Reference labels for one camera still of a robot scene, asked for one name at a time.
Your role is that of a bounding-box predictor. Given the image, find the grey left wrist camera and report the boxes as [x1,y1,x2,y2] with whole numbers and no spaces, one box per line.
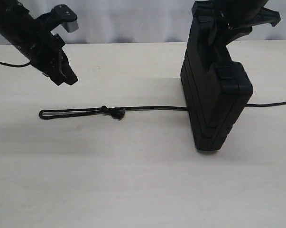
[53,4,79,33]

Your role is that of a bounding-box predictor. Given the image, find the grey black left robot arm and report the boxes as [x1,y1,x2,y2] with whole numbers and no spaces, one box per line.
[0,0,79,86]

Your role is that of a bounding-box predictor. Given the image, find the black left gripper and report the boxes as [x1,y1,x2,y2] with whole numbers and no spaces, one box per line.
[28,11,78,86]

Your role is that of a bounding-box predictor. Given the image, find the black plastic carry case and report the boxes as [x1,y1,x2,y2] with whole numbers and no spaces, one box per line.
[180,14,254,152]

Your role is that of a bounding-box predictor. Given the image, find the white backdrop curtain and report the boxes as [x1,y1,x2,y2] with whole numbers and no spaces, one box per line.
[0,0,286,45]

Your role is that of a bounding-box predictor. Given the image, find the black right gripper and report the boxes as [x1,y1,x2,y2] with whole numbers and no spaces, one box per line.
[192,0,281,51]

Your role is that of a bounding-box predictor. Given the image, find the black rope with loop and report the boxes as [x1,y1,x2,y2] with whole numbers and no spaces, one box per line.
[38,99,286,121]

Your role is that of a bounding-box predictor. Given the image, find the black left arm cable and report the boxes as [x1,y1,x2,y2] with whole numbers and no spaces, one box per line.
[0,59,32,68]

